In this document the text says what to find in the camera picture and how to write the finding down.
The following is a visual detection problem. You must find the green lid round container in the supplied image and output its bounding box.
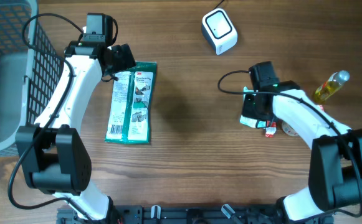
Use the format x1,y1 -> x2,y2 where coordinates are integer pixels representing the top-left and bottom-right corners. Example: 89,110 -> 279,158
281,121 -> 298,137

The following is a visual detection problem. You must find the black camera cable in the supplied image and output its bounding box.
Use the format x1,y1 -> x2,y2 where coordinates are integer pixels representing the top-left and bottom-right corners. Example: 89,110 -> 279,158
7,12 -> 88,218
217,70 -> 362,218

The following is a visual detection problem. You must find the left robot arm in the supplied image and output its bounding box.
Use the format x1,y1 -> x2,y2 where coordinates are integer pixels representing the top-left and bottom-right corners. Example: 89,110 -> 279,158
14,13 -> 136,223

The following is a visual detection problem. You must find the black right camera cable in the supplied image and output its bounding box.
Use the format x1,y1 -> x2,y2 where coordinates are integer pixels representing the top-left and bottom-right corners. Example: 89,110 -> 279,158
217,70 -> 362,218

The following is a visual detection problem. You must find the grey plastic mesh basket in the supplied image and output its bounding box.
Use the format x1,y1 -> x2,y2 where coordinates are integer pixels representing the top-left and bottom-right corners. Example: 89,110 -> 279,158
0,0 -> 62,157

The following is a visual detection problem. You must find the yellow liquid bottle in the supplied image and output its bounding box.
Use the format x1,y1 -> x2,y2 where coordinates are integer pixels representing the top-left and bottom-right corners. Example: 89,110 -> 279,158
312,70 -> 350,105

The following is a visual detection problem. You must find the red stick sachet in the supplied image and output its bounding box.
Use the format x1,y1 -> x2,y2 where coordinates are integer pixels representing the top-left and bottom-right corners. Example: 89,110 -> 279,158
265,121 -> 277,138

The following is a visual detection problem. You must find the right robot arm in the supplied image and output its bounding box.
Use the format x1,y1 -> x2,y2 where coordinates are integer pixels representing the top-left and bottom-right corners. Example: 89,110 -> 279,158
242,62 -> 362,223

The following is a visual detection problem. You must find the white barcode scanner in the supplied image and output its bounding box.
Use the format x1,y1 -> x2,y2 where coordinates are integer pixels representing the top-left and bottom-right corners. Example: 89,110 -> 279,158
201,8 -> 238,55

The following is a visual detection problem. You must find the black left camera cable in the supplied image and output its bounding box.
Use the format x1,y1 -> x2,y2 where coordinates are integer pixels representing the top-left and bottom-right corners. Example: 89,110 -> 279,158
7,12 -> 88,218

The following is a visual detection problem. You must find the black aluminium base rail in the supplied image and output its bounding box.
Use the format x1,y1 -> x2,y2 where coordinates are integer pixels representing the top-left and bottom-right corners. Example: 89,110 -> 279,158
56,203 -> 334,224

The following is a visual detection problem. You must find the green 3M gloves package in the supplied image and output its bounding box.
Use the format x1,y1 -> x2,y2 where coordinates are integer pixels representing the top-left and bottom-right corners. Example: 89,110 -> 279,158
105,62 -> 157,144

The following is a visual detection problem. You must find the mint green wipes pack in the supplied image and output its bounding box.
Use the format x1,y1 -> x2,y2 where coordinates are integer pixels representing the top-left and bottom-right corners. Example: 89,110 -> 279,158
239,86 -> 267,129

